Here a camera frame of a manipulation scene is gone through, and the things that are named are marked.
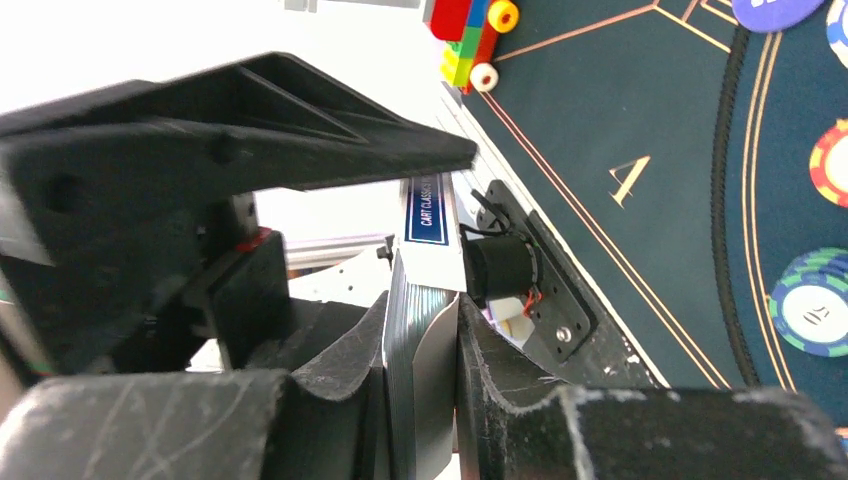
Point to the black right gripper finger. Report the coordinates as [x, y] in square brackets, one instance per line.
[516, 421]

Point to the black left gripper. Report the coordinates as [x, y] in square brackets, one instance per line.
[99, 230]

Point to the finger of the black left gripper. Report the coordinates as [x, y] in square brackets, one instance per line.
[268, 121]

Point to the blue playing card deck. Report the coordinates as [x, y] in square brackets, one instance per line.
[419, 345]

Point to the orange poker chip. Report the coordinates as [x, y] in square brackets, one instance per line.
[828, 164]

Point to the blue small blind button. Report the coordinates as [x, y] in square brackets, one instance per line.
[770, 16]

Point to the white purple poker chip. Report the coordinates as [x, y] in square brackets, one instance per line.
[836, 29]

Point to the colourful lego toy car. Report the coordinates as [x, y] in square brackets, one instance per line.
[470, 30]

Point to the dark green rectangular poker mat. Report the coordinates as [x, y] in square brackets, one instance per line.
[605, 113]

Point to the round blue poker mat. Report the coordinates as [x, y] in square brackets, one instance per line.
[780, 92]

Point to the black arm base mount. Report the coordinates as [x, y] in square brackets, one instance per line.
[510, 252]

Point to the aluminium frame rail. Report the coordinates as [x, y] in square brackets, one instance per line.
[611, 357]

